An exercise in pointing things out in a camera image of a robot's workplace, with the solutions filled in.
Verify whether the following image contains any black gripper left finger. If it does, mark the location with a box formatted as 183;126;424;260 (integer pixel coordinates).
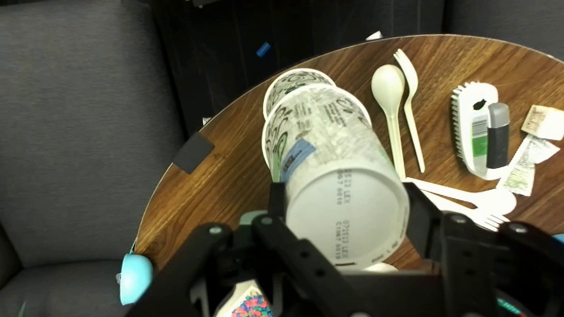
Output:
124;181;368;317

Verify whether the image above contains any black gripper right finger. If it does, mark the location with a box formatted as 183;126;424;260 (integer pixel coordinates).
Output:
403;183;564;317

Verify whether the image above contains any patterned white paper cup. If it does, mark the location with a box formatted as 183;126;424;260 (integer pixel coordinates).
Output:
258;81;412;276
260;67;338;119

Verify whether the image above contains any white plastic fork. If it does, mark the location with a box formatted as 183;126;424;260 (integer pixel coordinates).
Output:
419;190;510;234
403;174;519;216

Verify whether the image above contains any round dark wooden table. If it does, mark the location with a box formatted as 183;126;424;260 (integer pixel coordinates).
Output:
131;31;564;278

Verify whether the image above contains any white green sachet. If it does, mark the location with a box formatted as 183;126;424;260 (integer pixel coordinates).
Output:
493;132;561;199

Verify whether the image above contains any white dish brush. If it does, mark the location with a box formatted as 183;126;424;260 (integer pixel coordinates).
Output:
449;81;512;181

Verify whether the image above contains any black tape patch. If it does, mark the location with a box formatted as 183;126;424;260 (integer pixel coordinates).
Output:
172;130;216;176

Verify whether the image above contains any white plastic spoon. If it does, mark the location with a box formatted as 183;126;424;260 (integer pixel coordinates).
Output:
369;61;408;179

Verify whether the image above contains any small blue tape piece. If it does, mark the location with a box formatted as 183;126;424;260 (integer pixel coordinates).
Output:
253;40;272;59

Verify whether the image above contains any dark grey couch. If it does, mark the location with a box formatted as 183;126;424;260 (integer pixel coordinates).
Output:
0;0;190;317

